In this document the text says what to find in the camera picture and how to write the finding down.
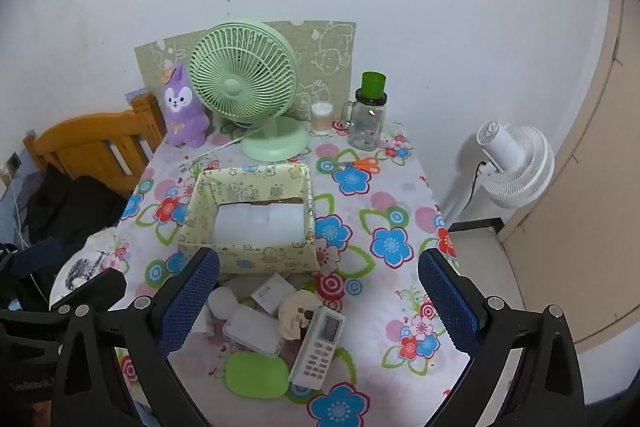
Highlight clear cotton swab jar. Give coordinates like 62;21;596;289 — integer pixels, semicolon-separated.
310;102;334;136

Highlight wooden chair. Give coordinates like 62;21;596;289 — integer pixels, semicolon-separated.
22;93;168;198

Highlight green desk fan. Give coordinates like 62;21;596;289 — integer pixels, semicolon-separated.
188;18;312;162

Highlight purple plush toy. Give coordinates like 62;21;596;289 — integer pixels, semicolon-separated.
162;63;211;148

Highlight white fan power cord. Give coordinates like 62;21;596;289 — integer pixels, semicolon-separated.
180;129;261;170

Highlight white standing fan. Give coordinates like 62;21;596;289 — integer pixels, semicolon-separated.
440;121;556;228

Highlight glass mug jar green lid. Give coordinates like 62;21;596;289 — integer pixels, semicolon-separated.
341;72;388;152

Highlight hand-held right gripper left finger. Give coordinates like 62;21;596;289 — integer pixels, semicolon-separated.
50;247;221;427

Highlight white remote control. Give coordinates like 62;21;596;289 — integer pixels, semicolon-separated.
289;306;347;390

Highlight beige wooden door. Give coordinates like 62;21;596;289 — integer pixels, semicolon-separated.
500;0;640;353

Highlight cartoon printed storage box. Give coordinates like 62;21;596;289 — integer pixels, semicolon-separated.
178;163;321;275

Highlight white rounded case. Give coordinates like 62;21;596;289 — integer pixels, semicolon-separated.
207;287;240;320

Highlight cartoon printed wall panel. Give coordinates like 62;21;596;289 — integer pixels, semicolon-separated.
134;21;357;128

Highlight black fan cable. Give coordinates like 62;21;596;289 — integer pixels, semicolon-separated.
462;159;488;212

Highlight black clothing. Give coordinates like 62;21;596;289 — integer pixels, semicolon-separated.
25;167;131;253

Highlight white rectangular power bank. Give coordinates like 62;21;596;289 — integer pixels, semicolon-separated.
222;305;285;355

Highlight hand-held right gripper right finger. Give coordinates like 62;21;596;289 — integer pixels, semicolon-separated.
417;249;588;427

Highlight white printed bag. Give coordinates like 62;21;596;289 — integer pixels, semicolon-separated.
49;229;121;308

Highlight large white charger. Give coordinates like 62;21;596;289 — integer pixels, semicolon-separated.
251;273;297;315

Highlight green rounded case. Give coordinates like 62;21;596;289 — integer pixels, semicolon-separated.
224;351;290;400

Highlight orange handled scissors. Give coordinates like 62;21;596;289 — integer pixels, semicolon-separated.
320;157;381;172

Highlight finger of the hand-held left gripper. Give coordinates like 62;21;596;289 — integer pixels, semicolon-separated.
50;268;127;315
0;237;62;280

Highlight round beige printed disc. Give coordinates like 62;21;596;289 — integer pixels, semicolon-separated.
277;291;321;342

